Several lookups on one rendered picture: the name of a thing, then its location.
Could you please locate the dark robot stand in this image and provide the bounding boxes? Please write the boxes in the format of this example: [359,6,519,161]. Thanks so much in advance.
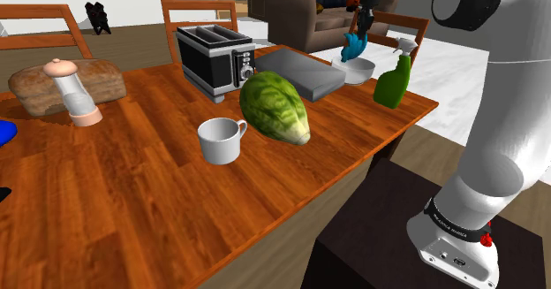
[300,158,547,289]

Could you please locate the wooden chair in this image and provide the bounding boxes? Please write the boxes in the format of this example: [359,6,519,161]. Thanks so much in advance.
[0,4,94,61]
[347,11,431,69]
[160,0,239,65]

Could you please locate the black animal figure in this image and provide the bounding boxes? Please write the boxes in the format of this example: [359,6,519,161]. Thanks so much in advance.
[83,1,113,36]

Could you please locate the flat grey box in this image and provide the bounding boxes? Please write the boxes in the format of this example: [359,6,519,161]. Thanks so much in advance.
[254,47,348,103]

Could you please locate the pink and clear pepper mill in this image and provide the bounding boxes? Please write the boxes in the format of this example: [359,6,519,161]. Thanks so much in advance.
[42,57,104,128]

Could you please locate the green spray bottle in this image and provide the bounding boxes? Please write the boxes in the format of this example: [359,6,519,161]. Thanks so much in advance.
[372,37,419,110]

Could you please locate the teal blue cloth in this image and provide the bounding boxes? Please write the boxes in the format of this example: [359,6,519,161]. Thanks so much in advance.
[340,32,369,64]

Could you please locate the white mug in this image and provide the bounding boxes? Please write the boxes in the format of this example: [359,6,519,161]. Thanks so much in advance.
[197,117,249,166]

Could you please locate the wooden dining table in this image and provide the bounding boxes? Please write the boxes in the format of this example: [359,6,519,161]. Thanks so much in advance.
[0,43,440,289]

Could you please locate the green lettuce head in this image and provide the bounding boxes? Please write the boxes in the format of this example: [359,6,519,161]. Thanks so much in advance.
[238,70,312,147]

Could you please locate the black and silver toaster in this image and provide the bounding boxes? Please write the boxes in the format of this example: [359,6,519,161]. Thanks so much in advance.
[175,23,257,105]

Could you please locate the blue rounded object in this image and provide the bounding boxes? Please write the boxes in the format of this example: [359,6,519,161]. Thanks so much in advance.
[0,120,19,148]

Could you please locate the brown bread loaf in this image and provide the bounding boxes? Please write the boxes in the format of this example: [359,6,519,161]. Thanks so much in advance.
[7,57,128,118]

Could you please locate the brown sofa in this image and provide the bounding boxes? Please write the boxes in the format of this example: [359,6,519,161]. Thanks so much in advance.
[266,0,401,55]

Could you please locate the white bowl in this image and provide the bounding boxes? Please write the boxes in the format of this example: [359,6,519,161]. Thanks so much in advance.
[330,57,377,87]

